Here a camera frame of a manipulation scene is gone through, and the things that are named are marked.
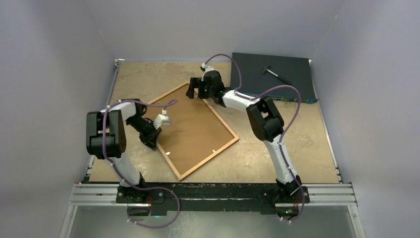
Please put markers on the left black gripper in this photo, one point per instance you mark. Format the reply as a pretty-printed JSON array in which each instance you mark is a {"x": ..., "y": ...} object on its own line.
[{"x": 150, "y": 140}]

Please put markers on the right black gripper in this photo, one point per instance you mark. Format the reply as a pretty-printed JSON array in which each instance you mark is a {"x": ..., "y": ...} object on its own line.
[{"x": 195, "y": 83}]

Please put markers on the orange wooden picture frame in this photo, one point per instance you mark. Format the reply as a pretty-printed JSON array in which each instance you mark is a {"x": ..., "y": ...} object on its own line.
[{"x": 183, "y": 174}]

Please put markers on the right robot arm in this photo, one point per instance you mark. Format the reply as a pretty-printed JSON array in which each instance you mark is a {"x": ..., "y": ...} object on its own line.
[{"x": 266, "y": 123}]

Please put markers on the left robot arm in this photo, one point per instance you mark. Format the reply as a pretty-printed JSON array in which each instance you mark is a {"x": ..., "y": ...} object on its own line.
[{"x": 106, "y": 138}]

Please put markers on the small black hammer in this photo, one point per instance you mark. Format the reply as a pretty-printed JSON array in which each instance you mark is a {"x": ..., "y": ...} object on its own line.
[{"x": 268, "y": 69}]

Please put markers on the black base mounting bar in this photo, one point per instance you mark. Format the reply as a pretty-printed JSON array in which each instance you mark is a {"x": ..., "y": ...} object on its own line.
[{"x": 265, "y": 198}]

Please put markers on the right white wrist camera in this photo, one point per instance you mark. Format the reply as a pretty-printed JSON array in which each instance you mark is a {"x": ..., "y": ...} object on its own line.
[{"x": 205, "y": 69}]

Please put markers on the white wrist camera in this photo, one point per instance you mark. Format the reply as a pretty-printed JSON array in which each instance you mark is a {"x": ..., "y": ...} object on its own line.
[
  {"x": 205, "y": 69},
  {"x": 162, "y": 119}
]

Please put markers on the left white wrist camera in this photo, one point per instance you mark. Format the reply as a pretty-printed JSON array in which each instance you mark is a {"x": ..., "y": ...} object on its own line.
[{"x": 162, "y": 119}]

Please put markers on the dark network switch box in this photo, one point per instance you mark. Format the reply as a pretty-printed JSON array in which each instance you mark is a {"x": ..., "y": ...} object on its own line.
[{"x": 296, "y": 70}]

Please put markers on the aluminium rail frame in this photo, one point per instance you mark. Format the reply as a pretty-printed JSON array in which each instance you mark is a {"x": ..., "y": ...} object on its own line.
[{"x": 327, "y": 195}]

